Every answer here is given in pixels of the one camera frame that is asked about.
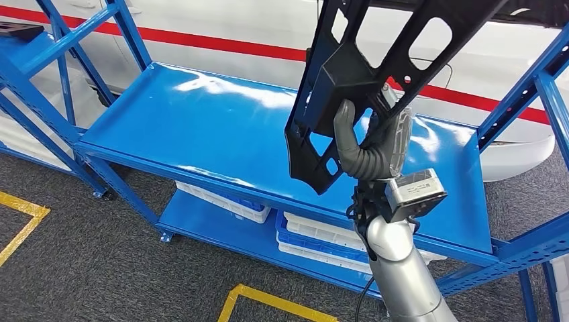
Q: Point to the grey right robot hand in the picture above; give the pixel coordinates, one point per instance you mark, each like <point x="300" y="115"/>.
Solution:
<point x="378" y="160"/>

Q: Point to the black license plate bracket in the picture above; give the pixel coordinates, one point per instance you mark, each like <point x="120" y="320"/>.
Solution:
<point x="346" y="75"/>

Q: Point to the blue metal shelf rack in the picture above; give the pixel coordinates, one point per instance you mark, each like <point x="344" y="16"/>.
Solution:
<point x="26" y="49"/>
<point x="200" y="124"/>

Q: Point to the black plastic part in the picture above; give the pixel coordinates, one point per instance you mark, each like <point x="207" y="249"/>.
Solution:
<point x="20" y="31"/>

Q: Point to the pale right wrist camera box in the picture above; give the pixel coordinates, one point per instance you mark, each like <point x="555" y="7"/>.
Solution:
<point x="415" y="193"/>

